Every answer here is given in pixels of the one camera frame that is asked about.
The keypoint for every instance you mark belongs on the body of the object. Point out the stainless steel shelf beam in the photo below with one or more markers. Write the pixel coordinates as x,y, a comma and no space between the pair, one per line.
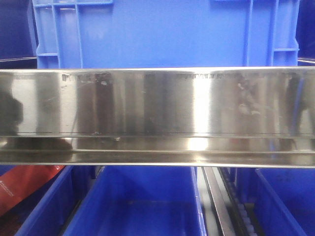
207,116

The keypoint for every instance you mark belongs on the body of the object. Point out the upper blue shelf crate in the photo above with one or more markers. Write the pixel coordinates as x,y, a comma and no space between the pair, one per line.
165,33

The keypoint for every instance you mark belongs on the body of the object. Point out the lower middle blue bin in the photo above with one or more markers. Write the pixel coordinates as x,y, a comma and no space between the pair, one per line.
141,201

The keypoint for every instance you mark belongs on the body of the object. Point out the blue bin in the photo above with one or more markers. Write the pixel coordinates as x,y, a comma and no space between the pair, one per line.
44,212
141,201
283,199

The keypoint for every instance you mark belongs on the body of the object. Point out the lower left blue bin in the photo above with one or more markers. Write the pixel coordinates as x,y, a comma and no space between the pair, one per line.
44,212

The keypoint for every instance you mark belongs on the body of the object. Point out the lower right blue bin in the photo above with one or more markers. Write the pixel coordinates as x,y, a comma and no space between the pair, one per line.
283,199

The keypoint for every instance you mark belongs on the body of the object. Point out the red package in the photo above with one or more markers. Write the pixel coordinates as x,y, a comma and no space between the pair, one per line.
21,181

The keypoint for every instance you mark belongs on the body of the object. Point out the metal roller rail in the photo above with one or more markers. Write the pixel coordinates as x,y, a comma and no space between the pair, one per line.
223,212

